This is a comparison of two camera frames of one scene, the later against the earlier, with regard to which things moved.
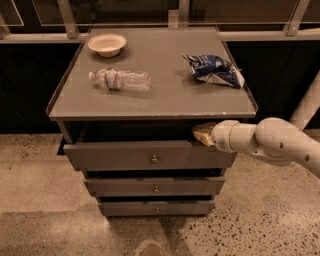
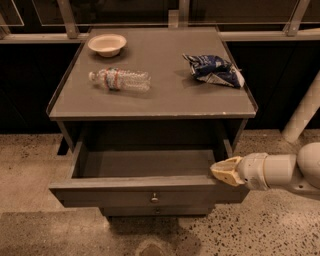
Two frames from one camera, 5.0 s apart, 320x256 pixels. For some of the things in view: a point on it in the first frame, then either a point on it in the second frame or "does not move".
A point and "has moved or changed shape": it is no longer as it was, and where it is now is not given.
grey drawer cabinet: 125,105 does not move
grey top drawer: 145,156 has moved or changed shape
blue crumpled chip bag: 215,69 does not move
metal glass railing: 62,21 does not move
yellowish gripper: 220,135 to 254,170
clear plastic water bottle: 114,79 does not move
